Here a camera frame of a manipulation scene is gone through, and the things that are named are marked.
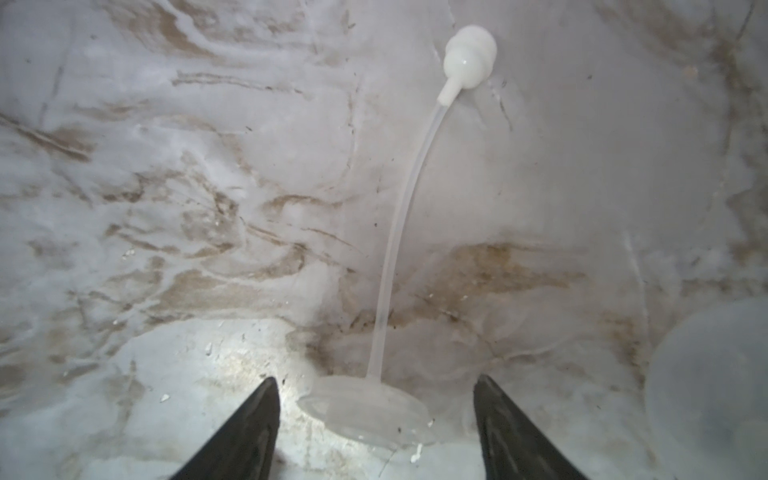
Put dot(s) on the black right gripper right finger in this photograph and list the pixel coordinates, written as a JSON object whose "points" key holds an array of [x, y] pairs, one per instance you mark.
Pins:
{"points": [[512, 446]]}

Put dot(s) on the clear silicone nipple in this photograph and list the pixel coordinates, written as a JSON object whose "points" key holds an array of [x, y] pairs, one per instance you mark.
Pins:
{"points": [[706, 394]]}

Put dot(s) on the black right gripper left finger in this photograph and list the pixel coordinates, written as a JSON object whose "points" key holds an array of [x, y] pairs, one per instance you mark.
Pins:
{"points": [[244, 446]]}

